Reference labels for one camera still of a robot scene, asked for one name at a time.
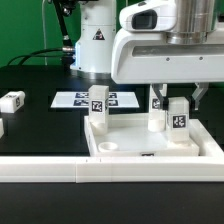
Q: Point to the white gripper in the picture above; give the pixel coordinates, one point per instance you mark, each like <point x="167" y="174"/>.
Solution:
<point x="146" y="58"/>

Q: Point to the white marker sheet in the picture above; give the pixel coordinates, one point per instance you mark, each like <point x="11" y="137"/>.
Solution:
<point x="80" y="100"/>

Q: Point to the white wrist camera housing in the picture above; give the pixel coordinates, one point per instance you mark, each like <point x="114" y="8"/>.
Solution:
<point x="149" y="16"/>

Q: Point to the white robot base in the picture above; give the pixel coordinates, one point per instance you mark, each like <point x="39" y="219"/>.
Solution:
<point x="93" y="50"/>

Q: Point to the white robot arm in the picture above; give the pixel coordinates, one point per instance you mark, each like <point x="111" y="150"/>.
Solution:
<point x="169" y="41"/>

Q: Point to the white U-shaped obstacle fence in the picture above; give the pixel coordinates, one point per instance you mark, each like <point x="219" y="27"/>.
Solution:
<point x="208" y="166"/>

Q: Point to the white square tabletop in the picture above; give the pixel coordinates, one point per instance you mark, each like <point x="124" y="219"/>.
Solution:
<point x="128" y="136"/>

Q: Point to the black camera stand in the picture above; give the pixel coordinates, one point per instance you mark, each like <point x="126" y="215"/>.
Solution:
<point x="64" y="8"/>

